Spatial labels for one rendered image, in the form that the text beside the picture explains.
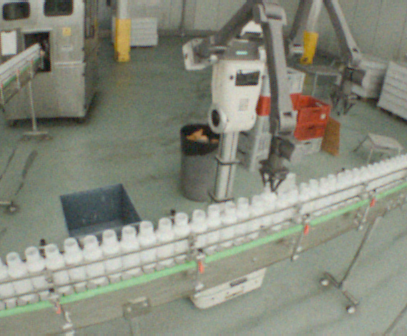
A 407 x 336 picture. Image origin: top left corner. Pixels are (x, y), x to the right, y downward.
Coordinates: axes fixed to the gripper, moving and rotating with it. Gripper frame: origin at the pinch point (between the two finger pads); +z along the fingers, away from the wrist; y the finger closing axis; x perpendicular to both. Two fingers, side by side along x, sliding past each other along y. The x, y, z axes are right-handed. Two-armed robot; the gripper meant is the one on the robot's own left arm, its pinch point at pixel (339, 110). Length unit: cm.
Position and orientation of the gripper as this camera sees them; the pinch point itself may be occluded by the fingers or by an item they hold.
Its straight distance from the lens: 151.8
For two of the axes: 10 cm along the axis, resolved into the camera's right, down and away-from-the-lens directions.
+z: -0.9, 8.5, 5.2
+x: -8.7, 1.9, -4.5
